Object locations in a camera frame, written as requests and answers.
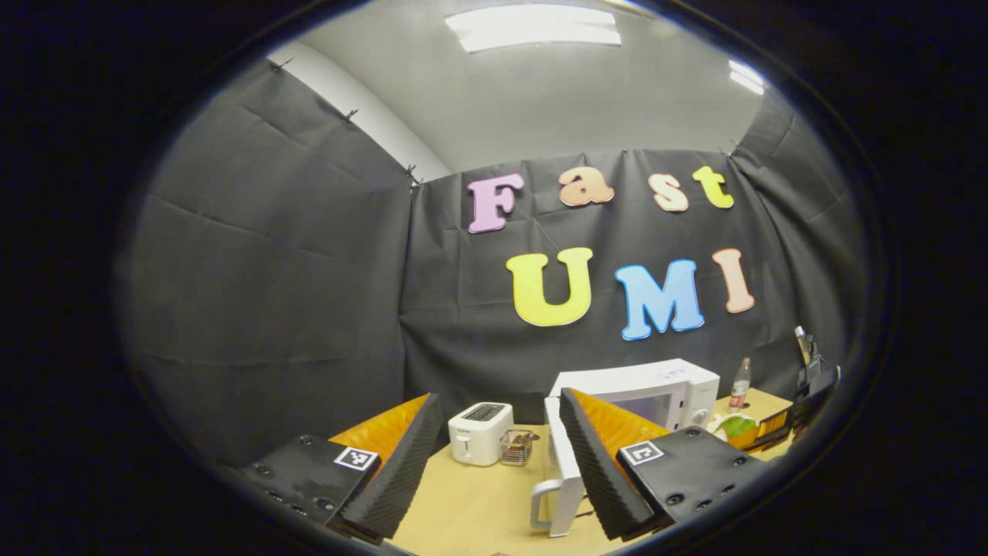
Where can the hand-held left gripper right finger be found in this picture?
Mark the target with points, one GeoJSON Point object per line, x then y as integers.
{"type": "Point", "coordinates": [598, 463]}

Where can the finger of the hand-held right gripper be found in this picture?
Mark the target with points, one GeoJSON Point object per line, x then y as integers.
{"type": "Point", "coordinates": [768, 431]}

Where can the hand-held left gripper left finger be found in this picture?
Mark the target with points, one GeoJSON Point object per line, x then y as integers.
{"type": "Point", "coordinates": [397, 471]}

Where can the green lettuce leaf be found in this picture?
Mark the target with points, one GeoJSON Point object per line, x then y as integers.
{"type": "Point", "coordinates": [735, 425]}

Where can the white microwave oven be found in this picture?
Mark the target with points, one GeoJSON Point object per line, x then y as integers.
{"type": "Point", "coordinates": [641, 382]}

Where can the clear bottle with red label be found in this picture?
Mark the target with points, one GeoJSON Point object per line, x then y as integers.
{"type": "Point", "coordinates": [740, 382]}

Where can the white toaster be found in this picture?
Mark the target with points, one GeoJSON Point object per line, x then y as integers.
{"type": "Point", "coordinates": [478, 436]}

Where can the black backdrop cloth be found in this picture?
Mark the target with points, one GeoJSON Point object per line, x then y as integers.
{"type": "Point", "coordinates": [270, 309]}

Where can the small ceiling light panel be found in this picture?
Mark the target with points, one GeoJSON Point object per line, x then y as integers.
{"type": "Point", "coordinates": [746, 77]}

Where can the large ceiling light panel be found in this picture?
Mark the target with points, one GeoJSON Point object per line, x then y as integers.
{"type": "Point", "coordinates": [532, 27]}

